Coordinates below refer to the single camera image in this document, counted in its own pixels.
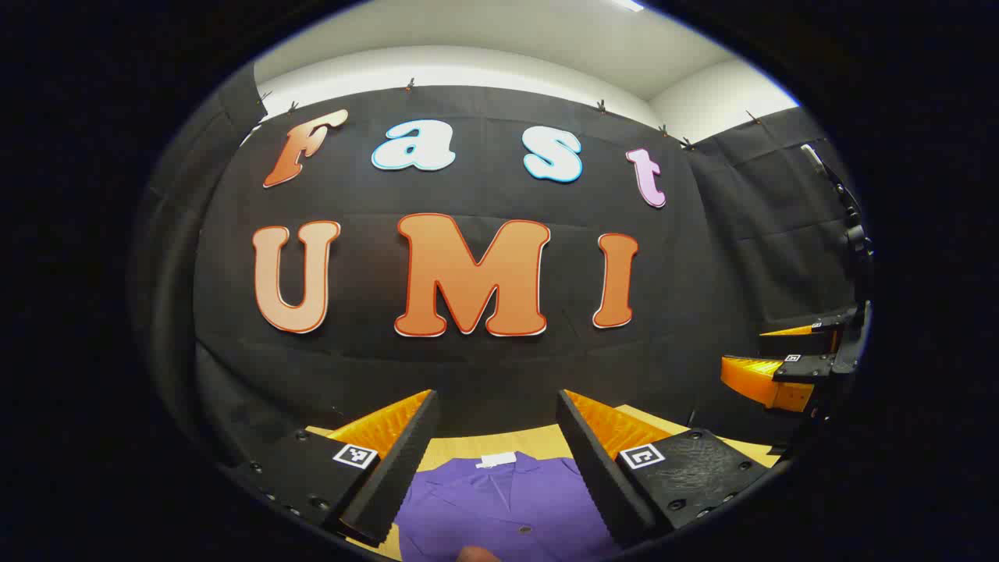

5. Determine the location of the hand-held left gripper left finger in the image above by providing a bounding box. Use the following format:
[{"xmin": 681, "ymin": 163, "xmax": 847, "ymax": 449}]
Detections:
[{"xmin": 233, "ymin": 389, "xmax": 440, "ymax": 546}]

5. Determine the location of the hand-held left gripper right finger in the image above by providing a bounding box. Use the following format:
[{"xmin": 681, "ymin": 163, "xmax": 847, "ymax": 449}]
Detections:
[{"xmin": 556, "ymin": 389, "xmax": 772, "ymax": 549}]

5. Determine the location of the purple shirt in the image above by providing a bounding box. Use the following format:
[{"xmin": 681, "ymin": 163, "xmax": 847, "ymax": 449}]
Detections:
[{"xmin": 394, "ymin": 451, "xmax": 625, "ymax": 562}]

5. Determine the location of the black backdrop cloth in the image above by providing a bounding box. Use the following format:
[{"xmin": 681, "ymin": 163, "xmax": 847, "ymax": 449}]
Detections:
[{"xmin": 129, "ymin": 62, "xmax": 871, "ymax": 485}]

